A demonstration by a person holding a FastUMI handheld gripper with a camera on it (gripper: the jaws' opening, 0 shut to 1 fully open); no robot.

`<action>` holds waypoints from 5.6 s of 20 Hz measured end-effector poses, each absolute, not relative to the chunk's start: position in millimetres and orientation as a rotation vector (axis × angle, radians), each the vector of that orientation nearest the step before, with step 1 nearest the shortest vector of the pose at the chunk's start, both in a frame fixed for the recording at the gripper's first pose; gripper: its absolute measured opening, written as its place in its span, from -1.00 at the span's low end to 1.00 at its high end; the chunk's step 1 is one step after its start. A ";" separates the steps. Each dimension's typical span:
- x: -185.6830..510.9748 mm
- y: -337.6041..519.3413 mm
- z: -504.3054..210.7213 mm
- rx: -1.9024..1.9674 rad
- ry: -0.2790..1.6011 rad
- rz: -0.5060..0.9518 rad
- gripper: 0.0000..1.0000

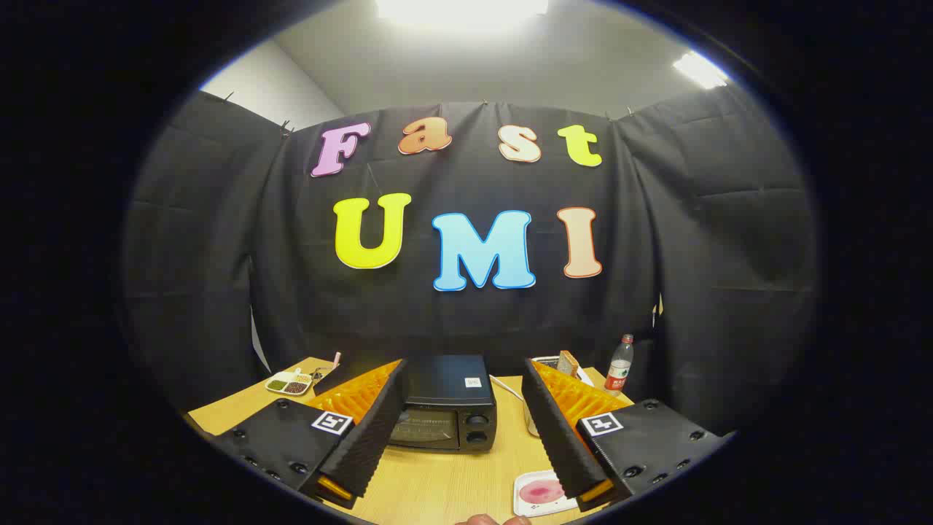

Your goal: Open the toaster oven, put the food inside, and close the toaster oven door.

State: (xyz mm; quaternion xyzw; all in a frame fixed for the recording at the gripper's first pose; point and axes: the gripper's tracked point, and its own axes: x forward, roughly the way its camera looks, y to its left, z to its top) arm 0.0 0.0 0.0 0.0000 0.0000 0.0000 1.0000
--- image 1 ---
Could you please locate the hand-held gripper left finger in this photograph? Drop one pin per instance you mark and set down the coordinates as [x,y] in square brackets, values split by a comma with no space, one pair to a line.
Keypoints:
[372,437]

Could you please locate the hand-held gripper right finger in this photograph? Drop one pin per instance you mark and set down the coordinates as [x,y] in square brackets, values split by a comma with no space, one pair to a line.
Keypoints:
[557,437]

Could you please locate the pink round meat slice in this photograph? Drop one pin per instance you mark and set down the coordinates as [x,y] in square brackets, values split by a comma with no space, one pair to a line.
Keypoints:
[541,492]

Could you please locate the white square plate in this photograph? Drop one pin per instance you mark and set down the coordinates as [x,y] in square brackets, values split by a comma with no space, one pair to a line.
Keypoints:
[528,510]

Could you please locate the black toaster oven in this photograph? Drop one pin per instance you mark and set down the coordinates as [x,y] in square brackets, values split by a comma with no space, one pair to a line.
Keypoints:
[444,383]

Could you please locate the white pop-up toaster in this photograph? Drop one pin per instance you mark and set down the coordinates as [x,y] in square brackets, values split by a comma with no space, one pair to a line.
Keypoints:
[545,360]

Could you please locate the brown bread slice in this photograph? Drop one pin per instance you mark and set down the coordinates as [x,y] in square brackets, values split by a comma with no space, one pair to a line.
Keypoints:
[568,363]

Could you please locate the small metal utensil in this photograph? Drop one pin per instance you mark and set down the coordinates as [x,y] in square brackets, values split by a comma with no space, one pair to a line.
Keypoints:
[318,374]

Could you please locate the plastic water bottle red label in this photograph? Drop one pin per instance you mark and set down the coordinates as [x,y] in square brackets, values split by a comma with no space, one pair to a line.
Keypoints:
[619,368]

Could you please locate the white divided dish with beans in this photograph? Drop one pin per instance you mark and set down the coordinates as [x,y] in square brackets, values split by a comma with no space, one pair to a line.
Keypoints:
[288,384]

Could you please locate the small ceiling light panel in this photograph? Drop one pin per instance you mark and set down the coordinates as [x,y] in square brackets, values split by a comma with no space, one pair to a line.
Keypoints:
[698,69]

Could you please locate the large ceiling light panel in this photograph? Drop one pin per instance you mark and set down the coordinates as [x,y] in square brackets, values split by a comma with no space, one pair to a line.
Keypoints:
[459,9]

